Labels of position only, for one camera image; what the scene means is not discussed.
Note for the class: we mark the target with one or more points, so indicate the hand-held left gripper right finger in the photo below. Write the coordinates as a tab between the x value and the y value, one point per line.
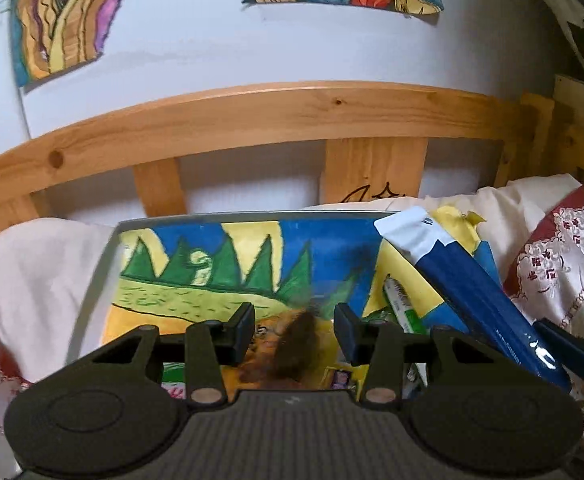
349	332

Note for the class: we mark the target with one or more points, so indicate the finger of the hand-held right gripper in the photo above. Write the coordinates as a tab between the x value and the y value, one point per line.
567	347

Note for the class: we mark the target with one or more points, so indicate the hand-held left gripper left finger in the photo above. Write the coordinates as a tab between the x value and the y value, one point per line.
239	330

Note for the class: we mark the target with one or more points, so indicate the small brown snack packet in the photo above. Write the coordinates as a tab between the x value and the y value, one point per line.
297	345

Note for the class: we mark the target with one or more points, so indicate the green sausage stick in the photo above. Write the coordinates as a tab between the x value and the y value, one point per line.
407	315

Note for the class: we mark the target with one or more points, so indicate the blue white snack packet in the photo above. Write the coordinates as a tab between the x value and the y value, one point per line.
477	295

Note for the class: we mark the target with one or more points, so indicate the grey tray with dinosaur drawing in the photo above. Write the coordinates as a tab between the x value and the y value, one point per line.
197	300

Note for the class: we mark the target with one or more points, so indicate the floral satin printed blanket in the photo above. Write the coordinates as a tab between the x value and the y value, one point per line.
557	260

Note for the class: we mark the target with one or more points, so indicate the wooden bed headboard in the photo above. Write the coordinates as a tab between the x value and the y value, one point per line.
272	115

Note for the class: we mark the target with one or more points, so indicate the colourful swirl wall poster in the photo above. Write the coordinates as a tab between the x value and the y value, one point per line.
72	15

